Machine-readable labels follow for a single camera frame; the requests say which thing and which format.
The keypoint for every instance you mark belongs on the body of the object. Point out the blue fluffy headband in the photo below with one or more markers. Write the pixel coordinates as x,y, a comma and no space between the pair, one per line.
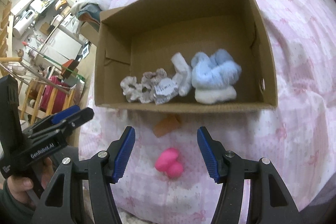
215,71

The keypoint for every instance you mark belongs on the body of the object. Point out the pink heart-shaped sponge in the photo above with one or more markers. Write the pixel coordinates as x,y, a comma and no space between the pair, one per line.
169,162

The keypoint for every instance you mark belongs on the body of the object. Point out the cluttered wall shelf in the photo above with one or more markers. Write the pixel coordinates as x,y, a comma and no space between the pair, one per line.
50,0

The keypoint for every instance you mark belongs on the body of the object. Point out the person's left hand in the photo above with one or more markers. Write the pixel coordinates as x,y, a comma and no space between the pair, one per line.
19,186

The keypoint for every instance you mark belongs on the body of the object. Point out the cream scrunchie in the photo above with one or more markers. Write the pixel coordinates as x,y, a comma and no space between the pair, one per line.
128,87

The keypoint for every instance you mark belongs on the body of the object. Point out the pink patchwork blanket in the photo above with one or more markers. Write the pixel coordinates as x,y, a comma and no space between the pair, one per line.
296,82

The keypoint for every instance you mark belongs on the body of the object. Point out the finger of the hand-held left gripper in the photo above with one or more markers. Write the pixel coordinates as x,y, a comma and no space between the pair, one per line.
65,112
81,115

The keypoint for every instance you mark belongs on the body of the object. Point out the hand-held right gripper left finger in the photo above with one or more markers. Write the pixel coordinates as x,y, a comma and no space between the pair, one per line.
123,155

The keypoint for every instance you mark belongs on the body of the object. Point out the white fluffy headband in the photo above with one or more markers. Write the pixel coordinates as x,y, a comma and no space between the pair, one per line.
215,95

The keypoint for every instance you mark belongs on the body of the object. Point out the blue and orange cloth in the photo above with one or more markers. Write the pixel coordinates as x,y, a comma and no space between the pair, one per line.
88,12

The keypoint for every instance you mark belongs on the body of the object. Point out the red bag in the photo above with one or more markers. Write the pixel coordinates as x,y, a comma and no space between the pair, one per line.
53,94

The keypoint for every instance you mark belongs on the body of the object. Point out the blue and white packet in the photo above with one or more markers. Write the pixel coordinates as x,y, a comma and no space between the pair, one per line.
85,52

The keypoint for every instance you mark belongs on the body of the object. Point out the brown cardboard box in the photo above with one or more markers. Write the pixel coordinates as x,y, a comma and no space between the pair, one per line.
183,29

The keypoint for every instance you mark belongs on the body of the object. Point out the white fluffy sock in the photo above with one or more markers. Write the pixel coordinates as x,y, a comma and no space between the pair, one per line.
182,77

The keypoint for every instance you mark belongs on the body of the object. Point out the green broom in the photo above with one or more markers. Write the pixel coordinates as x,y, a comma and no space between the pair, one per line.
52,59

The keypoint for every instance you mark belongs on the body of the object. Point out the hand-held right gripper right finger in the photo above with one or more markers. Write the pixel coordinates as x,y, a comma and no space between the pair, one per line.
207,155

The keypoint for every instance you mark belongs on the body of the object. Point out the white washing machine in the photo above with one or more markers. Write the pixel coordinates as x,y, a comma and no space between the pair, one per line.
72,24

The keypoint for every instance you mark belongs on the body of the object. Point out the wooden drying rack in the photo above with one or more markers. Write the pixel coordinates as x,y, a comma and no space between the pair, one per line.
31,98

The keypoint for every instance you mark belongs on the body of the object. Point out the white kitchen cabinet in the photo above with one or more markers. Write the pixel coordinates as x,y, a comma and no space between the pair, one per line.
61,45

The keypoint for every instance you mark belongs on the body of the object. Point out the large floor cardboard box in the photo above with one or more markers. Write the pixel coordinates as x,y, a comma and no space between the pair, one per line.
89,32

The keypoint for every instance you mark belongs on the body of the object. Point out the brown lace scrunchie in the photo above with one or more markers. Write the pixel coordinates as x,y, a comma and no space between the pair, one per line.
148,82

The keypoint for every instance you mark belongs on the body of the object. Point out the clear plastic packet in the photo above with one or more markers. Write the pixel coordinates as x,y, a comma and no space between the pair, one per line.
164,91

